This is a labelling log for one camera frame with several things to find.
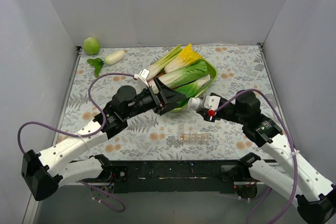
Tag white pill bottle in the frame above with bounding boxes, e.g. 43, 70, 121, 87
187, 98, 203, 111

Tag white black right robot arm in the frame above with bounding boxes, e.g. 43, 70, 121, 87
188, 89, 335, 223

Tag white radish with leaves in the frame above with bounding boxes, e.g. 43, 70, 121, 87
87, 50, 125, 78

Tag green napa cabbage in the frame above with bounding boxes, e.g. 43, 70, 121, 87
159, 60, 208, 89

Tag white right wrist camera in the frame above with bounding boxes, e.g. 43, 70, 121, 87
203, 93, 221, 110

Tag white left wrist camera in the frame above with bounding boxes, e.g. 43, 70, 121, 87
133, 68, 151, 88

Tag clear weekly pill organizer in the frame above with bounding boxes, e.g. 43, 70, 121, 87
177, 129, 210, 143

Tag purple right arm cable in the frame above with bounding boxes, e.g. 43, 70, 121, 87
212, 89, 299, 224

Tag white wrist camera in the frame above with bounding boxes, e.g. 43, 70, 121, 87
133, 68, 151, 88
203, 93, 221, 110

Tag lime green vegetable tray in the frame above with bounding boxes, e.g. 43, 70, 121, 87
156, 57, 217, 112

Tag green round cabbage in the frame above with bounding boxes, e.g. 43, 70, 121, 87
83, 37, 100, 55

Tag green bok choy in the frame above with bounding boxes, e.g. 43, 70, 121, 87
175, 74, 211, 98

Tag yellow napa cabbage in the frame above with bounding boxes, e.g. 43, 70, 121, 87
164, 44, 203, 73

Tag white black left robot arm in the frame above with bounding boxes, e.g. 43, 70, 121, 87
21, 78, 186, 201

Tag green leek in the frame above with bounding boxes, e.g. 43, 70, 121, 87
147, 45, 182, 80

